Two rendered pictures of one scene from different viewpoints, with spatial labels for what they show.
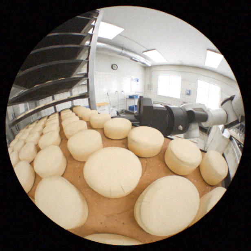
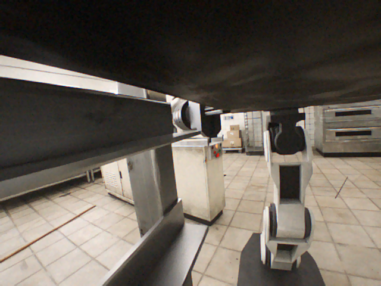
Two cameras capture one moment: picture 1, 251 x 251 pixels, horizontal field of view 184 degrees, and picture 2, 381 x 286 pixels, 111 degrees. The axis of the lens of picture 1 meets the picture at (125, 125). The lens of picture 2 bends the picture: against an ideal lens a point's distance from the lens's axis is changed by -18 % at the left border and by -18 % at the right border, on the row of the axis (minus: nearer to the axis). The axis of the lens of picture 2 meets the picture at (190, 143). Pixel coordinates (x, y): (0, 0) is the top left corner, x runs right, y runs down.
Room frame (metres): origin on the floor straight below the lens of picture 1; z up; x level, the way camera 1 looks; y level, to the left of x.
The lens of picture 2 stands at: (0.35, 0.30, 1.05)
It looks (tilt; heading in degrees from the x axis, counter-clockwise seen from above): 7 degrees down; 251
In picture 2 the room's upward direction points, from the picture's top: 6 degrees counter-clockwise
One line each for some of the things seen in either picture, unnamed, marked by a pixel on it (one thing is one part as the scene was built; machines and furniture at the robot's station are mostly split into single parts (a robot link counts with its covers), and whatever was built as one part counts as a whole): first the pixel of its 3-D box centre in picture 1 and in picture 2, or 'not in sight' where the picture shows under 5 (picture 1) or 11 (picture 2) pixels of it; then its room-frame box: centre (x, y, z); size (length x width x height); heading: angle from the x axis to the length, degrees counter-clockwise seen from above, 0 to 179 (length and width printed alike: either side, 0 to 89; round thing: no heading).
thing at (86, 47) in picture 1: (73, 65); not in sight; (0.51, 0.41, 1.41); 0.64 x 0.03 x 0.03; 49
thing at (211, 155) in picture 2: not in sight; (215, 150); (-0.39, -1.07, 0.77); 0.24 x 0.04 x 0.14; 32
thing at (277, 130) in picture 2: not in sight; (284, 139); (-0.26, -0.18, 0.94); 0.14 x 0.13 x 0.12; 139
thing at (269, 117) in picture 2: not in sight; (281, 131); (-0.30, -0.23, 0.97); 0.28 x 0.13 x 0.18; 49
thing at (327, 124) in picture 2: not in sight; (353, 112); (-4.40, -1.46, 1.01); 1.56 x 1.20 x 2.01; 131
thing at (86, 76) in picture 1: (73, 86); not in sight; (0.51, 0.41, 1.23); 0.64 x 0.03 x 0.03; 49
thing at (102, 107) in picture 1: (100, 112); not in sight; (2.71, 0.99, 0.38); 0.64 x 0.54 x 0.77; 38
